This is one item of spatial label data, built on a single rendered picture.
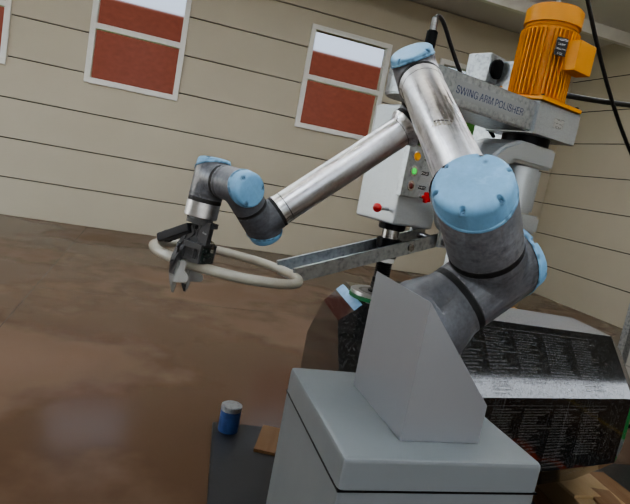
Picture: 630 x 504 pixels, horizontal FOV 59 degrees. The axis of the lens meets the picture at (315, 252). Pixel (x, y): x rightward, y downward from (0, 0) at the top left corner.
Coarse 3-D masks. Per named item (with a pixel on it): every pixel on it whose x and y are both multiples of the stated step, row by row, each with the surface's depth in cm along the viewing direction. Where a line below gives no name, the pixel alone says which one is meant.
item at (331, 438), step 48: (336, 384) 123; (288, 432) 124; (336, 432) 100; (384, 432) 104; (288, 480) 119; (336, 480) 93; (384, 480) 94; (432, 480) 97; (480, 480) 100; (528, 480) 103
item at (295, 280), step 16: (176, 240) 183; (160, 256) 156; (240, 256) 195; (256, 256) 196; (208, 272) 150; (224, 272) 150; (240, 272) 152; (288, 272) 184; (272, 288) 158; (288, 288) 162
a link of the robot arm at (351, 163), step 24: (408, 120) 151; (360, 144) 152; (384, 144) 152; (408, 144) 157; (336, 168) 150; (360, 168) 151; (288, 192) 148; (312, 192) 148; (264, 216) 145; (288, 216) 148; (264, 240) 148
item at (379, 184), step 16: (384, 112) 201; (384, 160) 199; (400, 160) 193; (368, 176) 206; (384, 176) 199; (368, 192) 205; (384, 192) 198; (368, 208) 205; (400, 208) 194; (416, 208) 198; (432, 208) 203; (384, 224) 205; (400, 224) 196; (416, 224) 200
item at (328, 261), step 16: (368, 240) 210; (400, 240) 219; (416, 240) 209; (432, 240) 213; (304, 256) 195; (320, 256) 199; (336, 256) 203; (352, 256) 193; (368, 256) 197; (384, 256) 201; (304, 272) 183; (320, 272) 187
